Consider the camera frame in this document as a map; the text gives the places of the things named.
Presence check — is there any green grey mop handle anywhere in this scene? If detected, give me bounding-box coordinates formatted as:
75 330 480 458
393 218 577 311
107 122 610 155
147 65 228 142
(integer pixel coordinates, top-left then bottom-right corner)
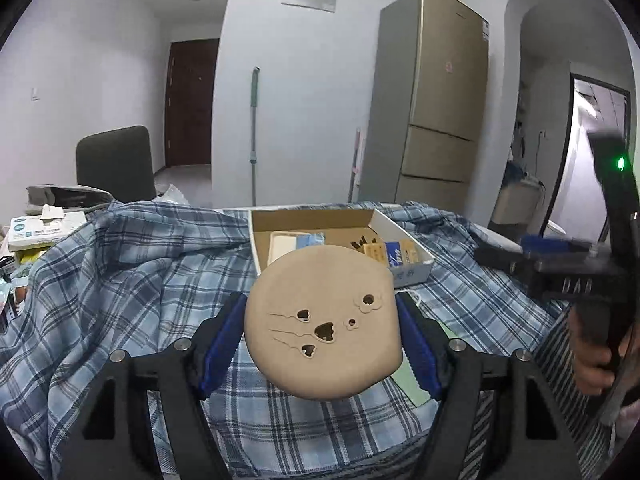
248 66 262 207

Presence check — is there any white tissue box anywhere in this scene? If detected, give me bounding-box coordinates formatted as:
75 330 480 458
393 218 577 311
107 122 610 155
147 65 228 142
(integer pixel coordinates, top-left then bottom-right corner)
7 205 88 251

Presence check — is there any white pink broom handle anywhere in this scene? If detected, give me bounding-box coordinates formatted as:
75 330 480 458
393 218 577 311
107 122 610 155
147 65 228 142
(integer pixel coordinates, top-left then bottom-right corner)
347 127 362 204

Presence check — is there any green paper sheet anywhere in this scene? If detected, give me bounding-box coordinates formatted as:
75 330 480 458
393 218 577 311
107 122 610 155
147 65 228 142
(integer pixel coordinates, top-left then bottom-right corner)
390 357 432 408

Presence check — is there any black door frame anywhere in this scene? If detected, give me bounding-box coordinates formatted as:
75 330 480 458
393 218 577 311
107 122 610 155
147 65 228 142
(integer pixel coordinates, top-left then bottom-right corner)
542 74 632 241

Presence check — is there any blue white packet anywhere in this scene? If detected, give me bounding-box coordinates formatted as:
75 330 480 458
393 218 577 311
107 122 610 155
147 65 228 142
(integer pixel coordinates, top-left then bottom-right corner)
384 241 421 267

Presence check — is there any yellow pack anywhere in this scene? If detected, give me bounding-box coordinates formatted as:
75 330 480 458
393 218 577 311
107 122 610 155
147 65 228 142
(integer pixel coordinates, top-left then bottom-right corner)
15 247 52 266

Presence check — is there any dark brown door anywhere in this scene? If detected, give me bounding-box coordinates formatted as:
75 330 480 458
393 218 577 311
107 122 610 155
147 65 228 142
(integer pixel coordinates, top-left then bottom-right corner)
164 38 221 169

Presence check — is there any grey bag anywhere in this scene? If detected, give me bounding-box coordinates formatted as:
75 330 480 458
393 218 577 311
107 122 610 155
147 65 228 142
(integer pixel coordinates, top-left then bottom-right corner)
25 185 113 208

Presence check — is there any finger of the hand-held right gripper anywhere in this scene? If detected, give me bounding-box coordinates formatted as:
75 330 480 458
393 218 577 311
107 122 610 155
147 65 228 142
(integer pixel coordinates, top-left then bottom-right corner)
520 236 598 262
474 244 538 282

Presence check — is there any gold refrigerator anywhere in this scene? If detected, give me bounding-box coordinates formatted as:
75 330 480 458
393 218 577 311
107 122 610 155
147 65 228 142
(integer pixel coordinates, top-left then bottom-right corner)
357 0 490 213

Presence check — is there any cardboard box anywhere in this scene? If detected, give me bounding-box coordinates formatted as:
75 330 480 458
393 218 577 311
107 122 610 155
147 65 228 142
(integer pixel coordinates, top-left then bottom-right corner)
248 208 436 291

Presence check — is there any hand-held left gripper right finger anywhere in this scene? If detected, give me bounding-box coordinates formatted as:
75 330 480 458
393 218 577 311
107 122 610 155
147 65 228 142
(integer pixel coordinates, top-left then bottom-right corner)
395 291 583 480

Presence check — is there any beige counter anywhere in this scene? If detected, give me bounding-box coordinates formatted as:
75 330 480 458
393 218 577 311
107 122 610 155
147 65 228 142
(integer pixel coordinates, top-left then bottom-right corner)
490 180 543 228

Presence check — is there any person's right hand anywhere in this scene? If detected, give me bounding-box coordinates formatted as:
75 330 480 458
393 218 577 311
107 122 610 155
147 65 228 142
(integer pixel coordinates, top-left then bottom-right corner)
570 305 636 397

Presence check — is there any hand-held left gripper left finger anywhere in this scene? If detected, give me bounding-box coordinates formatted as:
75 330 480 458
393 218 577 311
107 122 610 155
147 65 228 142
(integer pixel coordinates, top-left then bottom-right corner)
59 291 249 480

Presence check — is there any beige round silicone pouch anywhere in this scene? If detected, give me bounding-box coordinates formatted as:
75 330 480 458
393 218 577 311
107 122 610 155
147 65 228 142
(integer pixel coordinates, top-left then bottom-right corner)
243 246 404 401

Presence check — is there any blue plaid shirt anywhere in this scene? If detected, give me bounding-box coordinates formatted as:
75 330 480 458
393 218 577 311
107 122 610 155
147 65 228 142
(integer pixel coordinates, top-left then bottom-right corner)
0 200 616 480

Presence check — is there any clear plastic bag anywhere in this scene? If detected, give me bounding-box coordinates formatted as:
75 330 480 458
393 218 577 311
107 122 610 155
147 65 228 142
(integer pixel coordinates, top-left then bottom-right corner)
157 183 191 206

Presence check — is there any dark grey chair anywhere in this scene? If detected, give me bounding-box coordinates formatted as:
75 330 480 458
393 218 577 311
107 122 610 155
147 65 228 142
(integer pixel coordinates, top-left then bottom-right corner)
76 125 157 203

